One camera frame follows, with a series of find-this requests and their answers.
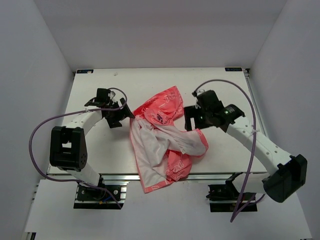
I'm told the left blue corner label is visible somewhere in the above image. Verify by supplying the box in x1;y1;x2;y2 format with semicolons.
76;69;94;74

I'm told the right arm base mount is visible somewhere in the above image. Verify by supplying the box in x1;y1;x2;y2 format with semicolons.
206;172;258;213

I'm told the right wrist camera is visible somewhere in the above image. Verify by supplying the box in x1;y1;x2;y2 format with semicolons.
192;90;220;107

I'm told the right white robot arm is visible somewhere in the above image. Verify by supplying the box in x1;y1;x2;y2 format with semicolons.
184;103;308;203

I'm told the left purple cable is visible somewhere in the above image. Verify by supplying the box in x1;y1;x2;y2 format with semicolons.
29;87;129;210

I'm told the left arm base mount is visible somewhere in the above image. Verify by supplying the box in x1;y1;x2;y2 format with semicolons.
73;180;129;210

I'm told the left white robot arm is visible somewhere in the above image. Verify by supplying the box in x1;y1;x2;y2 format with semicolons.
49;97;135;200

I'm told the aluminium right side rail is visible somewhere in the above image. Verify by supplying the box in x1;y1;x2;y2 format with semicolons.
243;68;269;138

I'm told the pink hooded kids jacket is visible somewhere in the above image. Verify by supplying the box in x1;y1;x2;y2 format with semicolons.
130;86;209;194

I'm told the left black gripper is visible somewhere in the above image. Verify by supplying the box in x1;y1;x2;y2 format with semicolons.
104;97;134;128

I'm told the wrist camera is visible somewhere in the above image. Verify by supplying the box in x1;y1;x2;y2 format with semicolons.
192;90;220;107
84;88;112;108

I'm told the aluminium rail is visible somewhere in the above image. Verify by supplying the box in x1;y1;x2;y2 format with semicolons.
46;171;270;182
243;68;269;138

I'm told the aluminium front rail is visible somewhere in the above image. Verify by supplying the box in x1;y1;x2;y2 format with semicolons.
46;171;270;182

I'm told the blue corner label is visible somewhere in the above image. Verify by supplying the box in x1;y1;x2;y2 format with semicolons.
224;67;243;72
76;69;94;74

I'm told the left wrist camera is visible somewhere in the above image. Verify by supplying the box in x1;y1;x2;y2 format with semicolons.
84;88;112;108

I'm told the right blue corner label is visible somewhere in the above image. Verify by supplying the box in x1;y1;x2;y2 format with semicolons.
224;67;243;72

